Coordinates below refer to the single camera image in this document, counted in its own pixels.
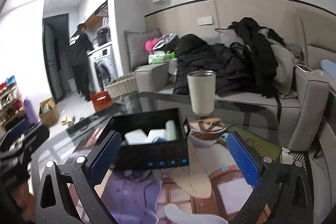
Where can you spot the green white wipes pack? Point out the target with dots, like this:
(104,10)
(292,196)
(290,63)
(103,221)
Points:
(170,131)

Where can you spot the white wall switch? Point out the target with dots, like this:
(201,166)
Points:
(206,21)

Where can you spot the pink plush toy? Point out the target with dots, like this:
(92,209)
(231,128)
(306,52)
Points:
(150,44)

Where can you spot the woven white basket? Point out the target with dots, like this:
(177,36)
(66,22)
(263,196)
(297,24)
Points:
(123,85)

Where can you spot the purple rolled mat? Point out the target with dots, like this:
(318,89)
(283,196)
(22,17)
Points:
(31,117)

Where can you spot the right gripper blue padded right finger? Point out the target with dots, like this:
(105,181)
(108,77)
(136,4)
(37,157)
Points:
(246,163)

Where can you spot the person in black clothes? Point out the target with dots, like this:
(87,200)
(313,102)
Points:
(79,46)

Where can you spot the black cardboard box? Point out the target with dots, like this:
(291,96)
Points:
(151,154)

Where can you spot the white washing machine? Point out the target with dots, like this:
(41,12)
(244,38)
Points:
(102,67)

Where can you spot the grey sofa cushion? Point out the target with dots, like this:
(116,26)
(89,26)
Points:
(138,55)

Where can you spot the green phone case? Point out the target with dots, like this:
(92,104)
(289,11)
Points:
(261,145)

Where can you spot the brown cardboard box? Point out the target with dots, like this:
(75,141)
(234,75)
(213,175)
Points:
(48,112)

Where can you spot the person's left hand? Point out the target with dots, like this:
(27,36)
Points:
(25,201)

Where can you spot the black jacket pile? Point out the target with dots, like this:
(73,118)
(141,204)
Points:
(250,67)

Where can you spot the red box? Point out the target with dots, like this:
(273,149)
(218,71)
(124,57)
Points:
(101,100)

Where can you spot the white charger block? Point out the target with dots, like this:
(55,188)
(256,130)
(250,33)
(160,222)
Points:
(155,133)

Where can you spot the cream tumbler cup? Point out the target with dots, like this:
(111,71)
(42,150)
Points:
(202,88)

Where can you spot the shoe rack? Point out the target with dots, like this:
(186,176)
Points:
(12,106)

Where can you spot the blue bottle white cap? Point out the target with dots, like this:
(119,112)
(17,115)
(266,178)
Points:
(158,140)

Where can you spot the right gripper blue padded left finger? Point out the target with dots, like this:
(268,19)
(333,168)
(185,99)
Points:
(102,155)

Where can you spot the white rectangular box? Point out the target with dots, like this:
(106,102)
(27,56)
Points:
(136,137)

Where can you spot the green tissue pack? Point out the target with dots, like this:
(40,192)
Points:
(160,57)

